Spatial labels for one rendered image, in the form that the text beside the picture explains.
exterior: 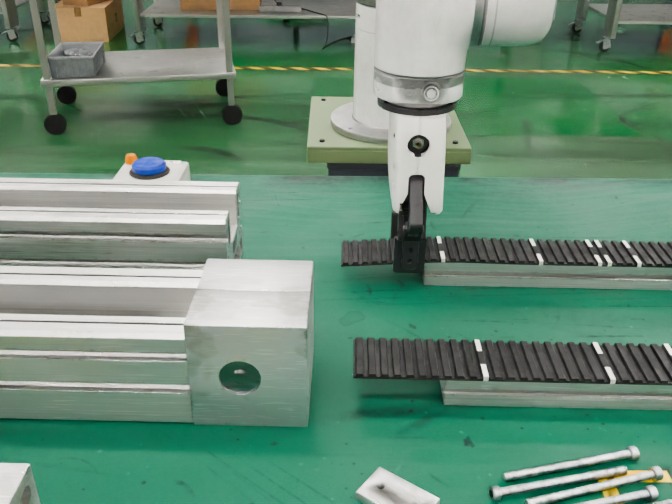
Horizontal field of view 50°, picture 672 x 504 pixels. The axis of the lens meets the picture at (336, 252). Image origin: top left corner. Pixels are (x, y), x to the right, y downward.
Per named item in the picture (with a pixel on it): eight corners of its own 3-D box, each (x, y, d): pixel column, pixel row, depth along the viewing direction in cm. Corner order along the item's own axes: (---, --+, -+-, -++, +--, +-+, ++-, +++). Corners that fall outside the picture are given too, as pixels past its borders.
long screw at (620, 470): (492, 504, 50) (494, 494, 49) (486, 493, 51) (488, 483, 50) (627, 479, 52) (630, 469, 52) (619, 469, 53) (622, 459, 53)
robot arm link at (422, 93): (471, 81, 63) (468, 114, 64) (458, 56, 70) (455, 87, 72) (375, 79, 63) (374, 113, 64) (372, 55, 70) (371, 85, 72)
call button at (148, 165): (170, 170, 88) (169, 155, 87) (163, 183, 85) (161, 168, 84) (138, 170, 88) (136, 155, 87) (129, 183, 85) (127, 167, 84)
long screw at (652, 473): (654, 472, 53) (656, 462, 52) (662, 482, 52) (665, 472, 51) (522, 503, 50) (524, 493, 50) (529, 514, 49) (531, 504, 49)
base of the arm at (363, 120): (336, 102, 123) (338, -12, 114) (448, 107, 121) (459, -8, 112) (324, 141, 106) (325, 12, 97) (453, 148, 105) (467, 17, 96)
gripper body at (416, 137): (464, 106, 63) (453, 221, 69) (451, 75, 72) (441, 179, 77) (379, 104, 63) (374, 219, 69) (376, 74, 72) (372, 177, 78)
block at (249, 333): (315, 336, 67) (314, 246, 63) (307, 427, 56) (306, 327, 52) (219, 334, 67) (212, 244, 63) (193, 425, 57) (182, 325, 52)
